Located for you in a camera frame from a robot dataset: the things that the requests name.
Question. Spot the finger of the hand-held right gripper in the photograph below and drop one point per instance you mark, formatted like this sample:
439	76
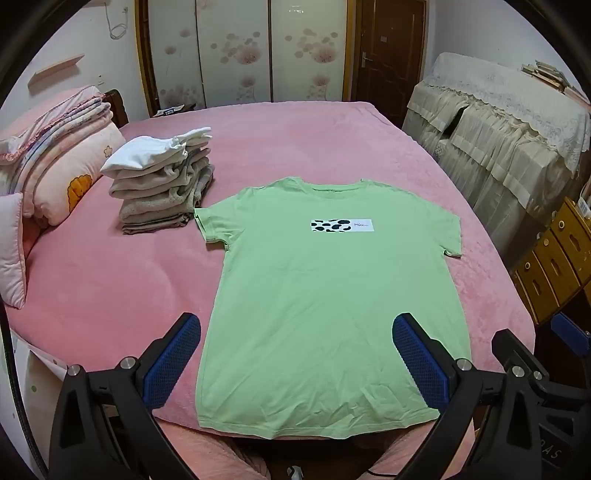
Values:
570	330
508	346

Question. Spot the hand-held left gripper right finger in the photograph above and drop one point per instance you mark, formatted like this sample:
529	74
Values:
422	364

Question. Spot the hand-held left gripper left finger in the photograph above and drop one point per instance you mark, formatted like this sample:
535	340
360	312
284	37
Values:
173	360

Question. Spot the green t-shirt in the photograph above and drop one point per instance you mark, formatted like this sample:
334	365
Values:
323	300

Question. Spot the stack of beige folded clothes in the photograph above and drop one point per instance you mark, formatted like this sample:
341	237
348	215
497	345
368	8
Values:
157	198

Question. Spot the yellow wooden drawer cabinet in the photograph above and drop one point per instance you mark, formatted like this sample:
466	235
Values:
549	263

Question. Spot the dotted white bed sheet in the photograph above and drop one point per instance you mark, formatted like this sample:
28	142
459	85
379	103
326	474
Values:
37	392

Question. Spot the small white object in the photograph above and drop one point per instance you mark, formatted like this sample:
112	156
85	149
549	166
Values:
295	473

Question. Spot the beige pleated furniture cover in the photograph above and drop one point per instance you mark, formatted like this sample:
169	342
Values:
485	161

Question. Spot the small pink cushion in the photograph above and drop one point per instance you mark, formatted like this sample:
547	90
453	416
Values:
11	249

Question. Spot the folded cartoon print quilt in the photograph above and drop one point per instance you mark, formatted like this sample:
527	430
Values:
92	161

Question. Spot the pink bed blanket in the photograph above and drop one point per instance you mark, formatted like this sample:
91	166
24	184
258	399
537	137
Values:
323	152

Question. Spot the white lace cover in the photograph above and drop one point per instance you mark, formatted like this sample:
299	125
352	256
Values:
508	101

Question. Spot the dark nightstand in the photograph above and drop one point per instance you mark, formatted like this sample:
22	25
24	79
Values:
171	110

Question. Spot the pile of books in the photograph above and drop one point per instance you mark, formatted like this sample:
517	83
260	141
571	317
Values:
549	74

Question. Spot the dark wooden headboard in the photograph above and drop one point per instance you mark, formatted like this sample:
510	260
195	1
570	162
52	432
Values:
117	108

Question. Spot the brown wooden door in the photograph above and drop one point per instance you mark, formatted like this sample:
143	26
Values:
392	69

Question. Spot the floral sliding door wardrobe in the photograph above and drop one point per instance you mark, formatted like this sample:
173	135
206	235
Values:
240	55

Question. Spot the light wooden wall shelf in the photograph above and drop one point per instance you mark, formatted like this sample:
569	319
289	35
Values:
55	70

